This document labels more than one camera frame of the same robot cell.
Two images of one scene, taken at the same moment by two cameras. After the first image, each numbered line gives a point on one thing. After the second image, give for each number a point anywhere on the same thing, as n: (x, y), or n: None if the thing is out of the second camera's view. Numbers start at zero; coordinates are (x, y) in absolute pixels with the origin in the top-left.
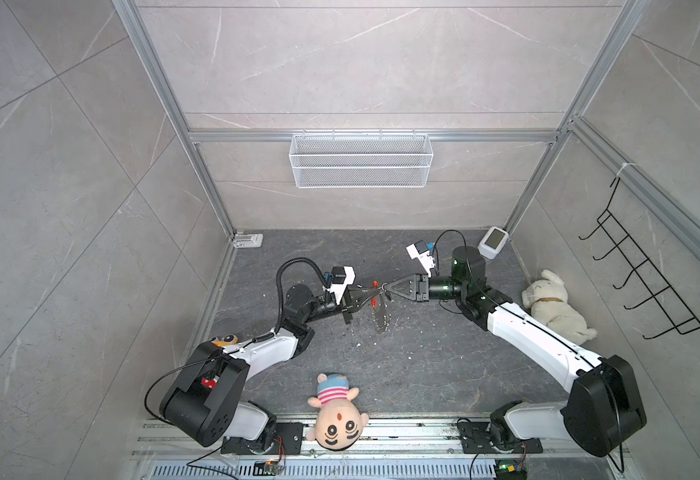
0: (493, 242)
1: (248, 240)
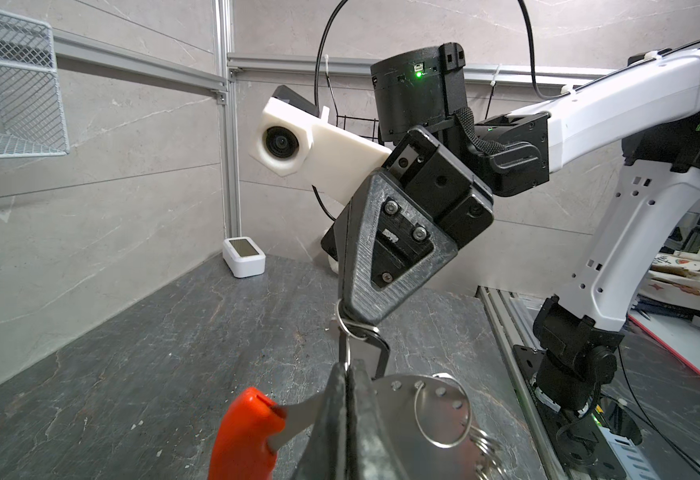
0: (243, 257)
1: None
